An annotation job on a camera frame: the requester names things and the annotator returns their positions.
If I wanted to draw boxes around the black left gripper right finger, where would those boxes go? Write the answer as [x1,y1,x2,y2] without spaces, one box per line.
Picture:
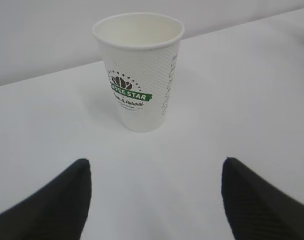
[221,157,304,240]

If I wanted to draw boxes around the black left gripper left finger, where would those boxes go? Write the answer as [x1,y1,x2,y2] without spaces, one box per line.
[0,158,91,240]

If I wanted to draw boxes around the white paper coffee cup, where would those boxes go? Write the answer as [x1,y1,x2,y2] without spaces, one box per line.
[92,12,184,132]

